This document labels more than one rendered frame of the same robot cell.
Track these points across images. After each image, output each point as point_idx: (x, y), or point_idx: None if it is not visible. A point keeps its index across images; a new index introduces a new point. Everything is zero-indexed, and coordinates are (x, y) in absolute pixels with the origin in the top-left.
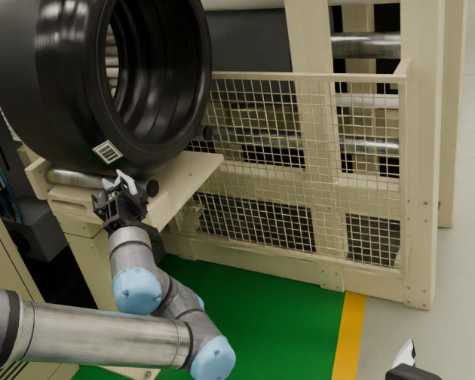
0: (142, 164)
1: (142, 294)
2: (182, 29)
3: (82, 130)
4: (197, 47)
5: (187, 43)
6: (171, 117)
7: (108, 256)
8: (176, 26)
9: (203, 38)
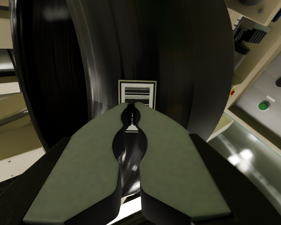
0: (105, 1)
1: None
2: (47, 22)
3: None
4: (20, 19)
5: (45, 8)
6: None
7: None
8: (54, 25)
9: (11, 28)
